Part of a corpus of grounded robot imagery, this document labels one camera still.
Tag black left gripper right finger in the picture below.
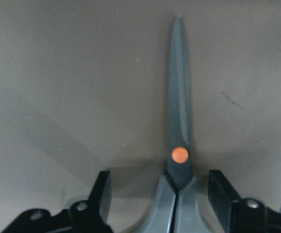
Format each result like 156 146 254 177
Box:
208 170 241 233

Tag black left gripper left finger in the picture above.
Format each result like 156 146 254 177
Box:
87 170 112 225

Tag grey orange scissors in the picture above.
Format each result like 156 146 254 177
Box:
134 17 213 233

